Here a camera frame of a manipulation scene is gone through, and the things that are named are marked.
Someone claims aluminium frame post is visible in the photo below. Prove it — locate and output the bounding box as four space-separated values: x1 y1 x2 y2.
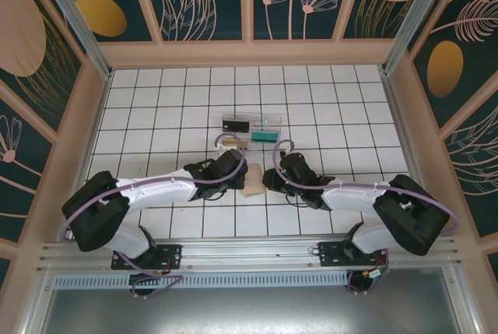
381 0 466 76
30 0 114 80

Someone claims clear acrylic card organizer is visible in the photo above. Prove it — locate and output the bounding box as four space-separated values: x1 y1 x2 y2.
219 112 283 156

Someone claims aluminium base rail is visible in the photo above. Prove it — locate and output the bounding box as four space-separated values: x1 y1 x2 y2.
37 236 462 272

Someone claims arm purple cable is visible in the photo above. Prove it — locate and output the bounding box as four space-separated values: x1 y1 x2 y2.
61 134 250 299
272 138 458 297

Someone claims slotted grey cable duct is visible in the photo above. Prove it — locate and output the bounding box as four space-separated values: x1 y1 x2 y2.
50 273 351 289

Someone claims grey metal panel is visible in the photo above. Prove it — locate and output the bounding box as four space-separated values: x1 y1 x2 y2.
23 271 479 334

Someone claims teal card in organizer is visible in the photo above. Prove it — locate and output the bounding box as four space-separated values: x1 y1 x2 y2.
251 131 279 143

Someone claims beige leather card holder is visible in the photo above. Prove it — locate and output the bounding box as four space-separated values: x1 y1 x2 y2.
240 161 269 198

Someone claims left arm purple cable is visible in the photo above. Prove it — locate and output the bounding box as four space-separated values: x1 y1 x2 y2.
61 134 250 299

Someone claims aluminium table edge rail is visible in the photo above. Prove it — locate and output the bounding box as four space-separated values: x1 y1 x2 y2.
381 71 440 236
58 71 114 244

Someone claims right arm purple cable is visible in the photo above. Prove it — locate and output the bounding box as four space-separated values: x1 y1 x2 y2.
272 138 458 297

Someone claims base wires and connector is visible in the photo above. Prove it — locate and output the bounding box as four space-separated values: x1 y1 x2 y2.
363 250 390 284
153 255 174 276

